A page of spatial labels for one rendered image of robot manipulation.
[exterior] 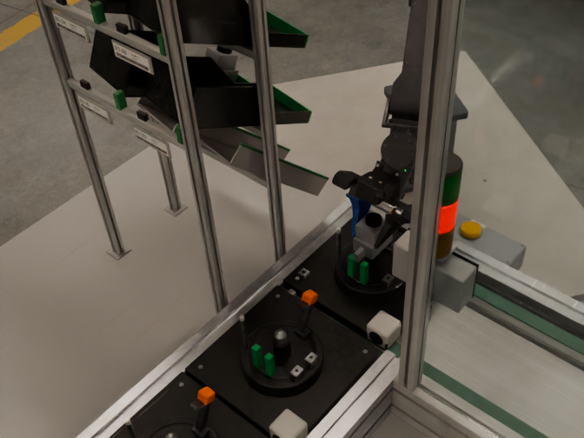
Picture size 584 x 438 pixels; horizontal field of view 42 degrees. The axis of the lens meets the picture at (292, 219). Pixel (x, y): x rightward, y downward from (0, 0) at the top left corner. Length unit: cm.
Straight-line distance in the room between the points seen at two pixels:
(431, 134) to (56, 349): 93
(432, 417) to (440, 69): 66
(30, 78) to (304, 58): 135
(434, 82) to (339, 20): 326
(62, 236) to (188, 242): 29
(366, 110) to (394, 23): 212
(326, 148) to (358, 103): 20
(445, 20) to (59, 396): 100
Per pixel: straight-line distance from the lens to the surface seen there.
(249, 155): 138
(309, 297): 128
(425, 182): 98
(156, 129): 125
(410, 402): 133
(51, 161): 345
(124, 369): 150
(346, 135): 193
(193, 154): 120
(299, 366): 128
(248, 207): 175
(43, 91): 390
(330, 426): 127
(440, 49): 85
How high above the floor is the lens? 205
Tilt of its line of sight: 44 degrees down
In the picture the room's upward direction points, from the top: 4 degrees counter-clockwise
